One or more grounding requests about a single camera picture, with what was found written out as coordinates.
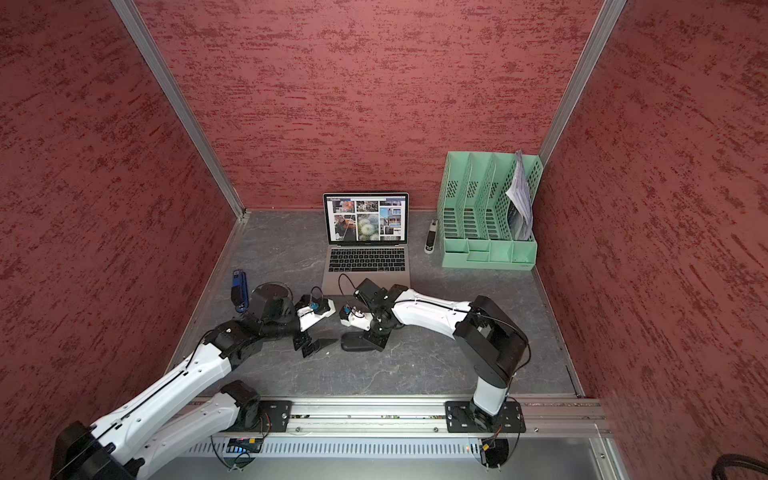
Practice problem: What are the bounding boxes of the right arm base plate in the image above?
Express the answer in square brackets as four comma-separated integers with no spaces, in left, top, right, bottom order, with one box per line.
[444,401,526,434]

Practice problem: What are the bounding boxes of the black wireless mouse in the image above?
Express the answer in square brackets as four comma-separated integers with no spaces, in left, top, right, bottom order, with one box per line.
[340,332,378,352]

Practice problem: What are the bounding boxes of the blue pen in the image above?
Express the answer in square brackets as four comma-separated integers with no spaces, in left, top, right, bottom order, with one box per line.
[230,269,250,313]

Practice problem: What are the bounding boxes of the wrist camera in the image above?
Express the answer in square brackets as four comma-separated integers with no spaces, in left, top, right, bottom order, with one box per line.
[296,298,336,332]
[339,304,373,331]

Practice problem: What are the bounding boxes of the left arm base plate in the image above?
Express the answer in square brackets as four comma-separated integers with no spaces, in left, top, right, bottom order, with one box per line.
[236,400,293,435]

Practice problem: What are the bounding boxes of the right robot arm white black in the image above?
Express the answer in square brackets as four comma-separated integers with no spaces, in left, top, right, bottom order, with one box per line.
[349,279,530,431]

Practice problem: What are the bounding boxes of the silver laptop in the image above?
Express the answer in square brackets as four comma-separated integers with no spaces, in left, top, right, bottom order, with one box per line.
[321,192,411,295]

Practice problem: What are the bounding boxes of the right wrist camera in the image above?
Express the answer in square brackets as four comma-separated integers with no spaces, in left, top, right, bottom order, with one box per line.
[339,304,373,331]

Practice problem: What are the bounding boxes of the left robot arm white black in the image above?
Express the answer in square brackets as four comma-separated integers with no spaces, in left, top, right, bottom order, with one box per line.
[51,282,336,479]

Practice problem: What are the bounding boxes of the aluminium front rail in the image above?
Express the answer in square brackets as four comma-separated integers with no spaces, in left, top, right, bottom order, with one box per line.
[267,394,613,438]

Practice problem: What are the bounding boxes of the green desk file organizer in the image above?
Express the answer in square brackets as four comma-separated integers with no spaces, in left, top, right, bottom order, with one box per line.
[437,151,543,271]

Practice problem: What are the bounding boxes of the papers in organizer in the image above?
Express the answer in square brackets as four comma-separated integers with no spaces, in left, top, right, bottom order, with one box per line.
[506,150,533,241]

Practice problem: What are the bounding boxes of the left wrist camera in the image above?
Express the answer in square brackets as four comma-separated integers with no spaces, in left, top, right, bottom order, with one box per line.
[296,298,336,332]

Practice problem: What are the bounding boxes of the black cable bottom right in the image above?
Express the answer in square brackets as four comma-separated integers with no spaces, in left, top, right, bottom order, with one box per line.
[711,453,768,480]

